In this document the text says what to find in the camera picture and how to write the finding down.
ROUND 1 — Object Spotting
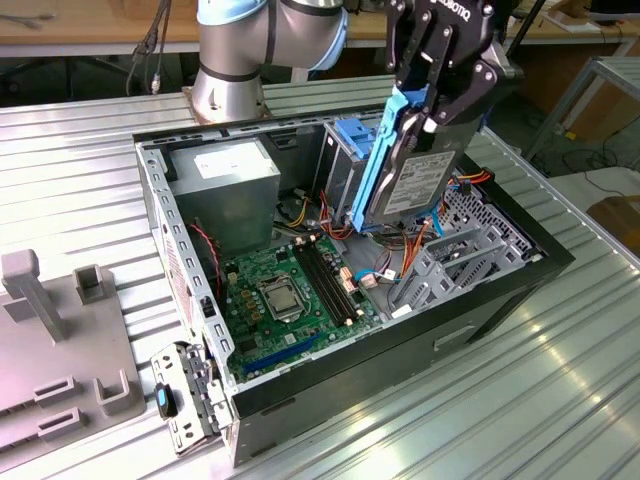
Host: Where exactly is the grey metal disk bay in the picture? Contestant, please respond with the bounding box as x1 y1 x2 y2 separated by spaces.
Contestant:
387 224 544 321

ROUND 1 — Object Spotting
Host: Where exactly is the blue expansion slot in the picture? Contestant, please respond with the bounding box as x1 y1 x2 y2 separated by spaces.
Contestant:
243 333 324 376

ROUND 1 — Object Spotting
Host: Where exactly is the thin purple wire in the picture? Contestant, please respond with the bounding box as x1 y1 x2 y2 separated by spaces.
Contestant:
372 248 401 284

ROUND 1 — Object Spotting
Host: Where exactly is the grey parts rack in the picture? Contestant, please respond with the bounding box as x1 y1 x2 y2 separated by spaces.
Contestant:
0 249 149 446

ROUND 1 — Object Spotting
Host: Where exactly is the blue plastic drive latch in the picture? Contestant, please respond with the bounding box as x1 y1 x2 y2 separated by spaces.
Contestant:
335 118 382 160

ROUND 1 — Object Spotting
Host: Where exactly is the hinged metal slot bracket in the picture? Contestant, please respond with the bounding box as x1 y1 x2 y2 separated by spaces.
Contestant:
149 339 236 457

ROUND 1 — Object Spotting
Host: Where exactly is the black latch blue stripe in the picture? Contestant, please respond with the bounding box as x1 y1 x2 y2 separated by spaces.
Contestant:
153 382 180 420

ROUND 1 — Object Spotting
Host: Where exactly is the aluminium frame stand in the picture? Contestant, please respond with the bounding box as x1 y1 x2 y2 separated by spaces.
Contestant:
524 54 640 169

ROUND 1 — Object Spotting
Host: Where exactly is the hard disk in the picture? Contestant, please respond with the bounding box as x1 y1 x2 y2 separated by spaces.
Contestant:
349 82 474 236

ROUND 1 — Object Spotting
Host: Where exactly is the red black twisted wire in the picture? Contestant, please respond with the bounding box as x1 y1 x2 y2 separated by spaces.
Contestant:
188 221 225 304

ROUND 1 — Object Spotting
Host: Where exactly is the yellow black wire bundle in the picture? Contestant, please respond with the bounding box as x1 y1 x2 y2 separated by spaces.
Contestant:
279 187 316 226

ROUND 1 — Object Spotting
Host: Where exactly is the black PC case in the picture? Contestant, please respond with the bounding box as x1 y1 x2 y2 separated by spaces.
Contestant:
130 99 576 469

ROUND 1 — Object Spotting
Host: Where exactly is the blue data wire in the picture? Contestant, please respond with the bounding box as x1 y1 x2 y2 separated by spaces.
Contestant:
352 204 451 291

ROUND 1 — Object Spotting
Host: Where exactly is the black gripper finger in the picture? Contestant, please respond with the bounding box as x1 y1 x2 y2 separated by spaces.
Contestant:
385 0 454 92
403 47 524 151

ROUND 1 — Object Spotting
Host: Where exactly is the CPU socket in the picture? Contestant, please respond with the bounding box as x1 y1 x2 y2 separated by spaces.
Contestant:
253 281 309 325

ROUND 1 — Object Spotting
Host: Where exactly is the orange red wire bundle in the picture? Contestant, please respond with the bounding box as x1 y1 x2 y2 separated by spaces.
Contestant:
318 192 384 251

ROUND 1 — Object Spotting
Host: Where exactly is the black RAM slot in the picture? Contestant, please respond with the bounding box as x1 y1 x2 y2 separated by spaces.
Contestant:
299 242 354 325
305 240 359 322
312 239 365 320
292 243 349 327

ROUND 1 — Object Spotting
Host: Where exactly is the grey metal drive cage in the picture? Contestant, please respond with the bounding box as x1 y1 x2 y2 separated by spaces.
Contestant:
314 112 374 226

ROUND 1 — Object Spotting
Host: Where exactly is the orange red power wire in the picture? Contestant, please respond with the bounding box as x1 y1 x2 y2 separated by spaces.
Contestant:
397 168 495 287

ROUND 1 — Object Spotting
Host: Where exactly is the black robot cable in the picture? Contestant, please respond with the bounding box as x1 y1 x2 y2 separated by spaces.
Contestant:
124 0 174 96

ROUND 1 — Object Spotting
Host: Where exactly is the large brown box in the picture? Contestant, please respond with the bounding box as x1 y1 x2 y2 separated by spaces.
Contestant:
499 47 640 144

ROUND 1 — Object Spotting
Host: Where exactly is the black slanted pole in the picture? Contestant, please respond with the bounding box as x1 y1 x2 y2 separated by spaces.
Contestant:
507 0 549 57

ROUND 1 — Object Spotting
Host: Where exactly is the grey power supply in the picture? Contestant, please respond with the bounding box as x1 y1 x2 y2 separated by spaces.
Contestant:
167 137 282 261

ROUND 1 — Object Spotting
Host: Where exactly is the green motherboard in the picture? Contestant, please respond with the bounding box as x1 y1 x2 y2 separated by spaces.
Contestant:
222 234 386 386

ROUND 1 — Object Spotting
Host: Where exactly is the wooden desk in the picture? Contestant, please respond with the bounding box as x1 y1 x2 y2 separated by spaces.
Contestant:
0 0 640 109

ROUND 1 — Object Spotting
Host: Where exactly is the silver CPU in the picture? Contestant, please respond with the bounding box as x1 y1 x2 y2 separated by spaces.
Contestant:
264 289 300 316

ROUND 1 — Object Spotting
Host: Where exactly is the small cardboard box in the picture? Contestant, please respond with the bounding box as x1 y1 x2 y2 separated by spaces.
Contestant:
585 194 640 251

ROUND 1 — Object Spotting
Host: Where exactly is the black device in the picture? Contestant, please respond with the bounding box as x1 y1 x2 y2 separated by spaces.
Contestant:
589 0 632 27

